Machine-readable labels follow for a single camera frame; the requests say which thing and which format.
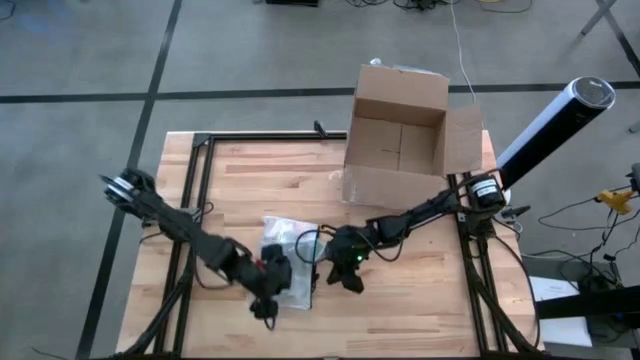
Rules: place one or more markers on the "grey mesh zipper pouch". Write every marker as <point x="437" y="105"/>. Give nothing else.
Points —
<point x="285" y="230"/>

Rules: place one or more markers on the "grey desk leg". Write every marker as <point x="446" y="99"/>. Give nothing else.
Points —
<point x="600" y="14"/>

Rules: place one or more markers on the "black aluminium rig frame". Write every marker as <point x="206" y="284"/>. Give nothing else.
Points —
<point x="250" y="136"/>

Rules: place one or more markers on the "black and white cylinder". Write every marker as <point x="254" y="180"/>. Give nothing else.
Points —
<point x="565" y="117"/>

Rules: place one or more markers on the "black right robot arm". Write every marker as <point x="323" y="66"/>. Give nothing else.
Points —
<point x="430" y="210"/>

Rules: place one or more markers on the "grey metal bracket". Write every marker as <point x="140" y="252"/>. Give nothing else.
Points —
<point x="461" y="217"/>

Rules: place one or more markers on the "small black mount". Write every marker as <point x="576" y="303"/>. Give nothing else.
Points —
<point x="320" y="129"/>

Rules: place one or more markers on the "white box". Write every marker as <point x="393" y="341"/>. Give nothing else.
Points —
<point x="567" y="332"/>

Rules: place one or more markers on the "yellow clamp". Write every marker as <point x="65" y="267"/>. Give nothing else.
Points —
<point x="617" y="200"/>

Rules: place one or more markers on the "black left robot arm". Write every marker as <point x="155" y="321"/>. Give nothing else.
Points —
<point x="170" y="220"/>

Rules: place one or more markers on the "grey device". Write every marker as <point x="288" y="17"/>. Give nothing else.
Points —
<point x="636" y="175"/>

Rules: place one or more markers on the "black clamp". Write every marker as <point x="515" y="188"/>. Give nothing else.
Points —
<point x="515" y="211"/>

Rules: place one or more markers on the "taped brown cardboard box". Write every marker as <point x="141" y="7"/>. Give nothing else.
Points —
<point x="390" y="187"/>

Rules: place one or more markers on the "black floor device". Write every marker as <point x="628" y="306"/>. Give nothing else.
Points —
<point x="292" y="2"/>

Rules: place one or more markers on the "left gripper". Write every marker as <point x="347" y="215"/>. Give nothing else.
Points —
<point x="275" y="270"/>

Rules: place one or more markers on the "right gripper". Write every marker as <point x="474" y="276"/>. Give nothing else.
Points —
<point x="347" y="247"/>

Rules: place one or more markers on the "black metal beam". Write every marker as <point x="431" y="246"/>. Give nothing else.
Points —
<point x="590" y="302"/>

